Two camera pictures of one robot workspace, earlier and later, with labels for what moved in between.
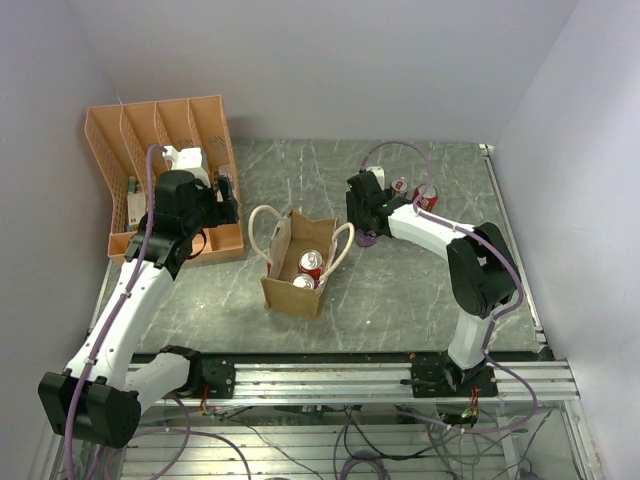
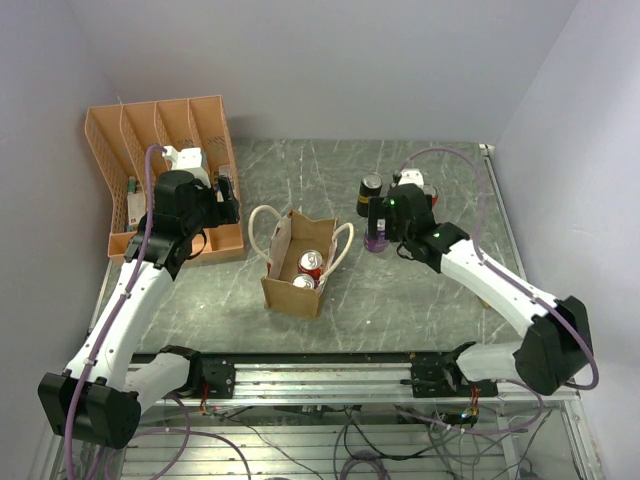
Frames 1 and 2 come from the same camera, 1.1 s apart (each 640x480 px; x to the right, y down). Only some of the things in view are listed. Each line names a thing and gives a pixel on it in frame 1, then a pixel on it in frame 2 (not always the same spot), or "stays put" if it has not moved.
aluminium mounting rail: x=381 y=385 stays put
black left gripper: x=222 y=212 stays put
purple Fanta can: x=364 y=240 → x=377 y=245
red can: x=427 y=198 stays put
